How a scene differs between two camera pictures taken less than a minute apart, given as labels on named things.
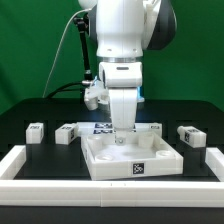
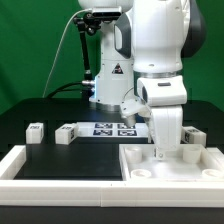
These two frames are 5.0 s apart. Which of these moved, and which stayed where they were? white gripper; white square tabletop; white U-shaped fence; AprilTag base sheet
Moved: white square tabletop; white gripper
Stayed: AprilTag base sheet; white U-shaped fence
